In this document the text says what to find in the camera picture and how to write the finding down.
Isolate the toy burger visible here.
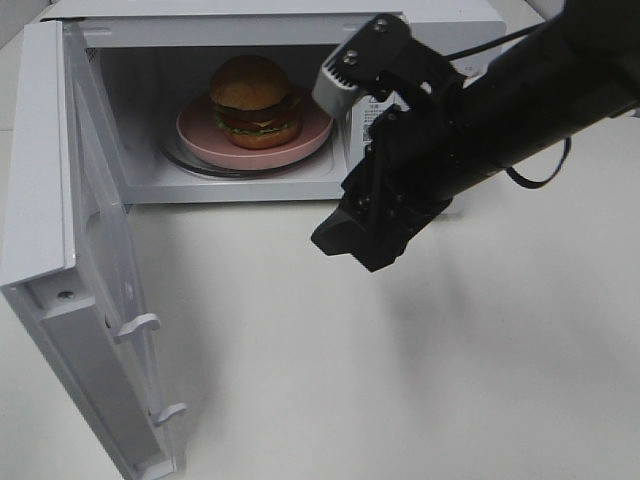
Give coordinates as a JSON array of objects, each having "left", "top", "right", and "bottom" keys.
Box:
[{"left": 209, "top": 55, "right": 302, "bottom": 150}]

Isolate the white microwave oven body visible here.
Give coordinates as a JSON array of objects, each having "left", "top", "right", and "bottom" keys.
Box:
[{"left": 46, "top": 1, "right": 506, "bottom": 204}]

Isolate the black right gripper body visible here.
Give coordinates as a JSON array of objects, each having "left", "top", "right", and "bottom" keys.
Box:
[{"left": 342, "top": 42, "right": 480, "bottom": 225}]

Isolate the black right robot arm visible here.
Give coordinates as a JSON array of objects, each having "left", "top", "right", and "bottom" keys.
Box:
[{"left": 311, "top": 1, "right": 639, "bottom": 271}]

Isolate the pink round plate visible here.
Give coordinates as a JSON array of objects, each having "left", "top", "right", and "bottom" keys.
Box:
[{"left": 176, "top": 93, "right": 333, "bottom": 172}]

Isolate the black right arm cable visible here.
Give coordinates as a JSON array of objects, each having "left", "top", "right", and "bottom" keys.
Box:
[{"left": 444, "top": 22, "right": 574, "bottom": 190}]

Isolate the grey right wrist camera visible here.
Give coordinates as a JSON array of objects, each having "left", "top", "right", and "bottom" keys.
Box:
[{"left": 312, "top": 50, "right": 365, "bottom": 119}]

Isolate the white microwave door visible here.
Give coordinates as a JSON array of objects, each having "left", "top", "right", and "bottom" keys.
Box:
[{"left": 1, "top": 20, "right": 186, "bottom": 479}]

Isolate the glass microwave turntable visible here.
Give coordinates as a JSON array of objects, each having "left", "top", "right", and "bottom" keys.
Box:
[{"left": 158, "top": 127, "right": 342, "bottom": 179}]

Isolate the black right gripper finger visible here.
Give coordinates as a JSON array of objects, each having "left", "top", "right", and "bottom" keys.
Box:
[
  {"left": 311, "top": 198, "right": 425, "bottom": 272},
  {"left": 324, "top": 13, "right": 411, "bottom": 90}
]

